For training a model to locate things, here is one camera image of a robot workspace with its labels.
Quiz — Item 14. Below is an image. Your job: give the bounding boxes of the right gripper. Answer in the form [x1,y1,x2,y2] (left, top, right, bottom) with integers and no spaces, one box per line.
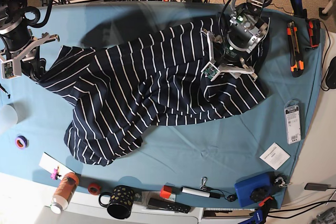
[1,27,60,81]

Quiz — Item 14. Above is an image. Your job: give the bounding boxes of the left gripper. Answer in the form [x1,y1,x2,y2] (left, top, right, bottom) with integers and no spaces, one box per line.
[201,22,269,81]

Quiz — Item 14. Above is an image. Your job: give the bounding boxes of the navy white striped t-shirt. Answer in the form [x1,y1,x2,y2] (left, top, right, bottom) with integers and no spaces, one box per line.
[38,16,267,166]

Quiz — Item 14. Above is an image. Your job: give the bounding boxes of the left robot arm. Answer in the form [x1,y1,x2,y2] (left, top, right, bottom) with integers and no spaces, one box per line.
[201,0,272,81]

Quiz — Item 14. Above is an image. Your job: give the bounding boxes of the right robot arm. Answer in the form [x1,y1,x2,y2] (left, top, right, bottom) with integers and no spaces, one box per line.
[1,0,59,81]

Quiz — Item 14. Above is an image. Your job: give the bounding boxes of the translucent plastic cup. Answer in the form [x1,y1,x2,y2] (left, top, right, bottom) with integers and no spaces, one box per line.
[0,104,18,135]

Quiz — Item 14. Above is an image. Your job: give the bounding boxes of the orange black utility knife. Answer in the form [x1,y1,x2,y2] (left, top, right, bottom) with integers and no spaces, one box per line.
[287,21,304,78]

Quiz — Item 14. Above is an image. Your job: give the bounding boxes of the clear plastic blister pack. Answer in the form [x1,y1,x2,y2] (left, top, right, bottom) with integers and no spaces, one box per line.
[284,100,301,145]

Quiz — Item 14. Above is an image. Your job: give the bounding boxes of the purple tape roll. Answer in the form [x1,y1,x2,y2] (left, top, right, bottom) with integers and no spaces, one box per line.
[15,135,28,150]

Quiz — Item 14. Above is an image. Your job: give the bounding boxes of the teal table cloth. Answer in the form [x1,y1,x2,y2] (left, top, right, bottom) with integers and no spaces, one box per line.
[1,2,323,193]

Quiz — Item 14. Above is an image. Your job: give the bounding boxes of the white square card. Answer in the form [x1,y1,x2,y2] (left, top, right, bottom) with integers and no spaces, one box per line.
[259,143,290,170]

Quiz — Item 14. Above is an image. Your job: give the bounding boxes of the orange black tool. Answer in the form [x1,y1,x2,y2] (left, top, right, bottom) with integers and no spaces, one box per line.
[308,18,321,49]

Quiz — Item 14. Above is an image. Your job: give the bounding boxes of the blue black clamp top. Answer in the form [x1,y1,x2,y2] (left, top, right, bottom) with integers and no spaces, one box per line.
[290,0,307,19]

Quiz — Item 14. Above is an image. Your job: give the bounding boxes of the black round object right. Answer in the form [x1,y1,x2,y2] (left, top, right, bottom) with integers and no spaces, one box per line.
[325,57,336,90]

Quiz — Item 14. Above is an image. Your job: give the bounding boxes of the white paper sheet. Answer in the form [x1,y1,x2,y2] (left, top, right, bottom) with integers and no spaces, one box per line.
[39,153,74,179]

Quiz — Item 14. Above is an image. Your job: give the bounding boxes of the metal carabiner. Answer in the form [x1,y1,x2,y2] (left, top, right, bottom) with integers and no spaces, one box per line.
[200,177,208,190]

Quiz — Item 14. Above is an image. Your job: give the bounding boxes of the blue box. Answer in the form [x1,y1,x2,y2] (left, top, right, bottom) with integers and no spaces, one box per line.
[234,172,275,207]

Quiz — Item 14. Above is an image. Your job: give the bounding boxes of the white black marker pen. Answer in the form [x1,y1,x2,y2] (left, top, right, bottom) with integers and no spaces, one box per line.
[181,187,221,199]

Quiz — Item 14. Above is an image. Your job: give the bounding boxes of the pink clip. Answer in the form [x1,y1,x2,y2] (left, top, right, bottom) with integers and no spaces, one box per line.
[50,168,58,180]

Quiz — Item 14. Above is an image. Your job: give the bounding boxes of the red orange cube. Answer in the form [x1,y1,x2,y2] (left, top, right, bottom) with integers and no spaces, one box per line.
[160,185,172,199]

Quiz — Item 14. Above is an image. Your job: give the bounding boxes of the orange bottle white cap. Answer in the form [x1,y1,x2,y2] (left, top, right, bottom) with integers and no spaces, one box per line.
[50,173,79,214]

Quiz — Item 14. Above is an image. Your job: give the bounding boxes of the blue clamp bottom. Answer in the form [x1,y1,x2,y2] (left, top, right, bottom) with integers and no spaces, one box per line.
[243,196,275,224]

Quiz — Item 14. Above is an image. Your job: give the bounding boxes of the black power adapter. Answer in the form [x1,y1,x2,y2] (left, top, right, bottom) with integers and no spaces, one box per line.
[304,183,329,191]

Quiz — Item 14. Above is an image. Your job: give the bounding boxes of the black remote control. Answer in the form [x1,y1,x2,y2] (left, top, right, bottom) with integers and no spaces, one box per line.
[148,198,191,214]

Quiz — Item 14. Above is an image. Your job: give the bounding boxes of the red tape roll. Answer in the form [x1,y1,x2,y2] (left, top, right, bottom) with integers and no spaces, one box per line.
[88,183,101,196]

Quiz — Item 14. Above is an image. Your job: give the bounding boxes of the black mug gold leaves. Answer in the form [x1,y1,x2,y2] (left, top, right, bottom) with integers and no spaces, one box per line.
[98,185,135,220]

